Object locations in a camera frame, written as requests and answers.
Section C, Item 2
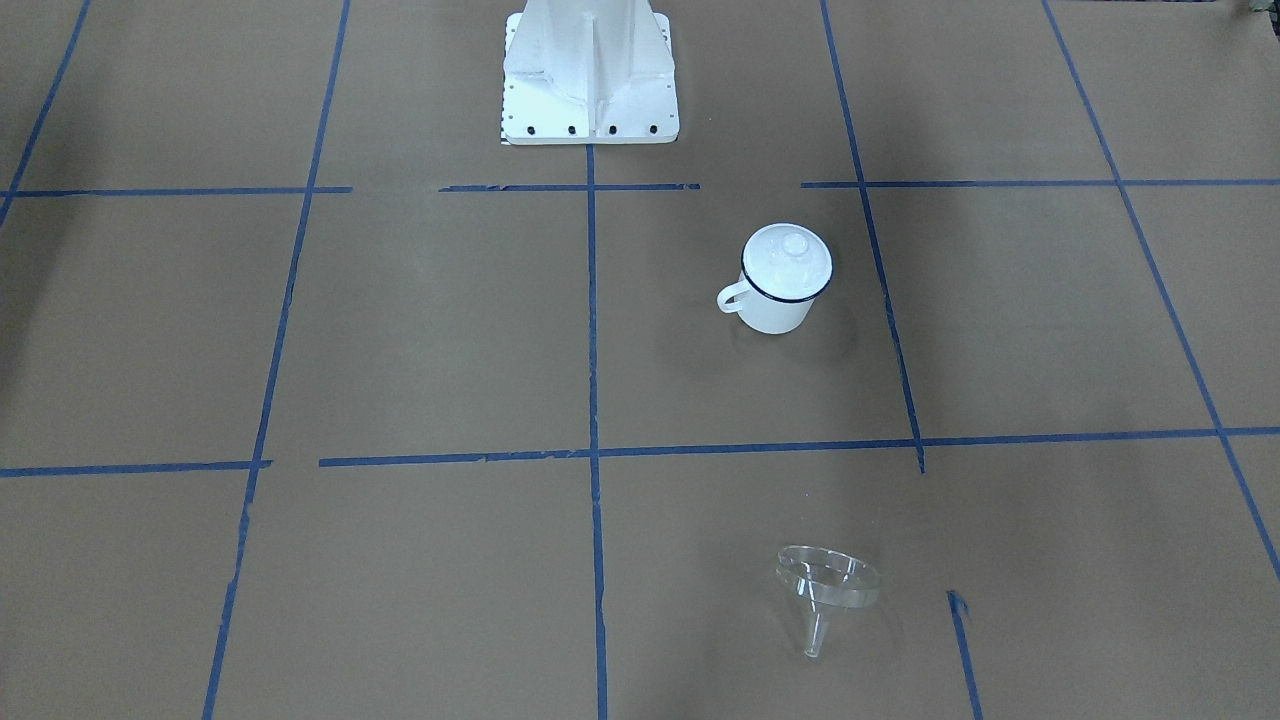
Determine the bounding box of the white cup lid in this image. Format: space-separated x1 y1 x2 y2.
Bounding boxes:
741 223 835 304

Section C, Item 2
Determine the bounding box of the clear plastic funnel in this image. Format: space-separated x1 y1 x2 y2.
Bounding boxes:
774 544 882 661

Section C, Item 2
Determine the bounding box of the white enamel cup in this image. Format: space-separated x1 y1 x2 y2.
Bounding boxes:
716 223 835 334

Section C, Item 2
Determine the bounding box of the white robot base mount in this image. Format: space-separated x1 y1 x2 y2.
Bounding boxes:
500 1 681 146

